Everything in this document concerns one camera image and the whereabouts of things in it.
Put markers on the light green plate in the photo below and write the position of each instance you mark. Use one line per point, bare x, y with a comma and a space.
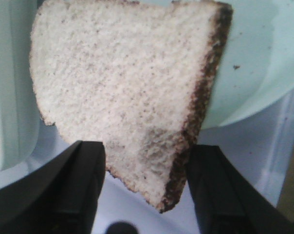
257, 66

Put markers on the green breakfast maker base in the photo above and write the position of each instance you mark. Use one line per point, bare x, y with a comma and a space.
19, 115

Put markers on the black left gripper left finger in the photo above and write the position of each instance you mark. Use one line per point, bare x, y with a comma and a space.
58, 198

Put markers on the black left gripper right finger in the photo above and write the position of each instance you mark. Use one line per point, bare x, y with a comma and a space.
224, 201

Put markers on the bread slice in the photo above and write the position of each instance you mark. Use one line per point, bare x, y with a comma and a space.
135, 76

